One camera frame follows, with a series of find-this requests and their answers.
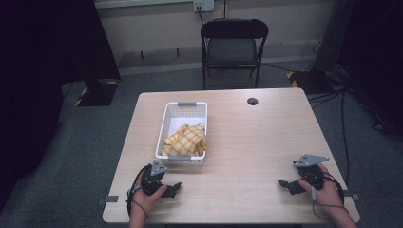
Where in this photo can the person's right hand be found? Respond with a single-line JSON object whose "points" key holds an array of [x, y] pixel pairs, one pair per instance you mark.
{"points": [[329, 194]]}

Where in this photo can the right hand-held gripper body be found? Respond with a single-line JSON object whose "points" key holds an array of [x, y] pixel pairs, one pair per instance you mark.
{"points": [[312, 177]]}

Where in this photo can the white plastic basket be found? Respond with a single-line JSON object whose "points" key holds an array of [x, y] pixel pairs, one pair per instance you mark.
{"points": [[182, 109]]}

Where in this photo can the white wall socket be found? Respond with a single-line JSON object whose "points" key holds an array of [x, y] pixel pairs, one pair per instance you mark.
{"points": [[204, 4]]}

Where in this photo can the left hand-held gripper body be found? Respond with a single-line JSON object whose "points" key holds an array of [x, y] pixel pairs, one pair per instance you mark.
{"points": [[152, 180]]}

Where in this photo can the person's left hand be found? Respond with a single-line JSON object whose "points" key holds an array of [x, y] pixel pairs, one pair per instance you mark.
{"points": [[144, 199]]}

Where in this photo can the black folding chair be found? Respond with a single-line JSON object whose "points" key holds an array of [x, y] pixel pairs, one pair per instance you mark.
{"points": [[233, 49]]}

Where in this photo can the gray table clamp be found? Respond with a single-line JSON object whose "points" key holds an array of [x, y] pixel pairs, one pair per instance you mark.
{"points": [[355, 196], [109, 199]]}

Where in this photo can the black curtain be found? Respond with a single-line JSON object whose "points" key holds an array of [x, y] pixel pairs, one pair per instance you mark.
{"points": [[41, 79], [374, 57]]}

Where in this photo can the black stand base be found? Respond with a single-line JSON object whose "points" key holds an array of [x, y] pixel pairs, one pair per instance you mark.
{"points": [[312, 80], [99, 93]]}

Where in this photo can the yellow checked cloth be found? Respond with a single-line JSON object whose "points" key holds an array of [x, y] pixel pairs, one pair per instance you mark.
{"points": [[187, 142]]}

